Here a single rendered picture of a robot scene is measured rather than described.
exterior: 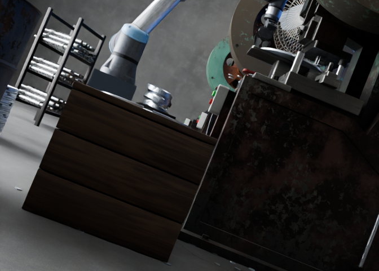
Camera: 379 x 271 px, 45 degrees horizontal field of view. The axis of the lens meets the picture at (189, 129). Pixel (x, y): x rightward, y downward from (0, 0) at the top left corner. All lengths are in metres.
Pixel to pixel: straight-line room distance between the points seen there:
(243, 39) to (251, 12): 0.20
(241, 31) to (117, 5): 5.76
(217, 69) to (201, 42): 3.72
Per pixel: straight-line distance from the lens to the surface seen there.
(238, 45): 3.31
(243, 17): 3.36
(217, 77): 4.99
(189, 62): 8.62
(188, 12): 8.83
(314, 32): 1.97
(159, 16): 2.09
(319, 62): 1.98
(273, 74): 1.90
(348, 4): 1.63
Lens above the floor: 0.30
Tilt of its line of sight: 2 degrees up
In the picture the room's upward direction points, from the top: 22 degrees clockwise
